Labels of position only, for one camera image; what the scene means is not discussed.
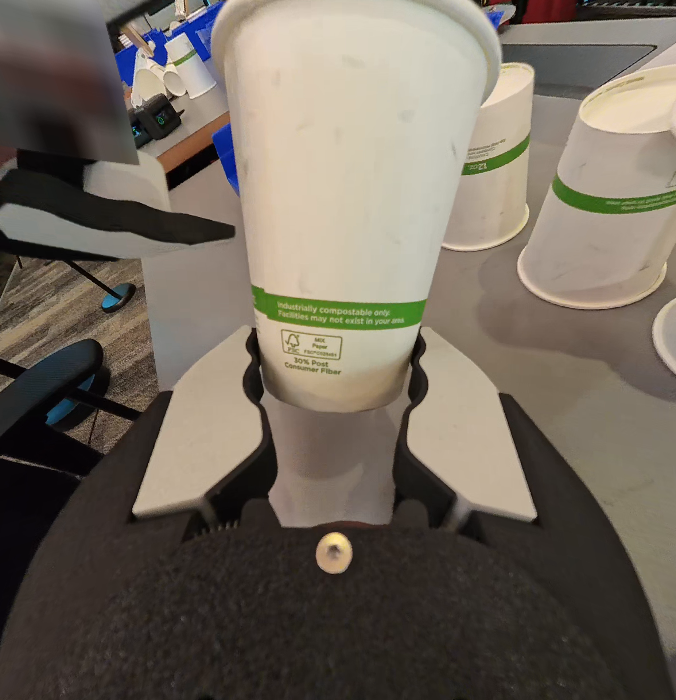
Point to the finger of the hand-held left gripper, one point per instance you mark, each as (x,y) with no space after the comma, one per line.
(97,240)
(135,180)

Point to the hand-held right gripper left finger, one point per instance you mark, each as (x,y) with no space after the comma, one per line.
(201,437)

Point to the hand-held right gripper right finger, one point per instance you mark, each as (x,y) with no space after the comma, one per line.
(469,437)

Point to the blue plastic bin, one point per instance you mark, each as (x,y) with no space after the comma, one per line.
(228,158)
(131,54)
(204,16)

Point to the black box green display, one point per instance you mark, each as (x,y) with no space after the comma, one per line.
(136,136)
(160,117)

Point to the black floor stand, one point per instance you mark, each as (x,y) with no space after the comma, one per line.
(116,295)

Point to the black office chair armrest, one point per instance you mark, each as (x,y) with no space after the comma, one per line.
(42,383)

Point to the red bag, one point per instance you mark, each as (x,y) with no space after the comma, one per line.
(548,11)

